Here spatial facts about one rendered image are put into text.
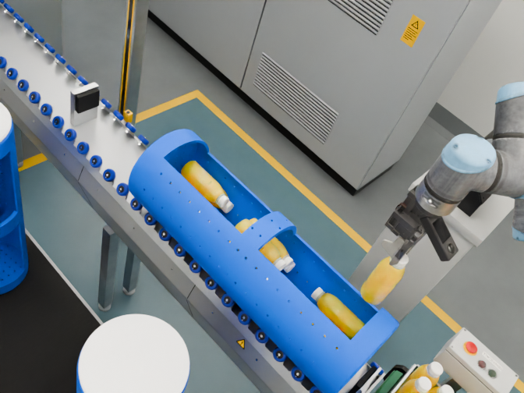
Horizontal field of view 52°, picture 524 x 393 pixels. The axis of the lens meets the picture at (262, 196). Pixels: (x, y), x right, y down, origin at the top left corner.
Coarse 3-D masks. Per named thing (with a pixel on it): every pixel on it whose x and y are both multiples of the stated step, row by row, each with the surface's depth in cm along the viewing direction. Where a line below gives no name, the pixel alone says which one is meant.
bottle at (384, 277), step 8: (384, 264) 133; (376, 272) 135; (384, 272) 133; (392, 272) 132; (400, 272) 132; (368, 280) 139; (376, 280) 136; (384, 280) 133; (392, 280) 133; (400, 280) 134; (368, 288) 139; (376, 288) 137; (384, 288) 135; (392, 288) 136; (368, 296) 140; (376, 296) 139; (384, 296) 139; (376, 304) 141
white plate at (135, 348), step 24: (96, 336) 140; (120, 336) 142; (144, 336) 144; (168, 336) 145; (96, 360) 136; (120, 360) 138; (144, 360) 139; (168, 360) 141; (96, 384) 132; (120, 384) 134; (144, 384) 135; (168, 384) 137
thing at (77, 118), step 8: (80, 88) 190; (88, 88) 192; (96, 88) 194; (72, 96) 189; (80, 96) 189; (88, 96) 191; (96, 96) 194; (72, 104) 192; (80, 104) 191; (88, 104) 194; (96, 104) 197; (72, 112) 195; (80, 112) 194; (88, 112) 199; (96, 112) 203; (72, 120) 198; (80, 120) 199; (88, 120) 202
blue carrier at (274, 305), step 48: (192, 144) 180; (144, 192) 164; (192, 192) 157; (240, 192) 178; (192, 240) 157; (240, 240) 150; (288, 240) 172; (240, 288) 150; (288, 288) 144; (336, 288) 165; (288, 336) 144; (336, 336) 139; (384, 336) 139; (336, 384) 139
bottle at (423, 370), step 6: (420, 366) 160; (426, 366) 158; (414, 372) 161; (420, 372) 158; (426, 372) 157; (408, 378) 164; (414, 378) 160; (432, 378) 156; (438, 378) 157; (402, 384) 166; (432, 384) 157
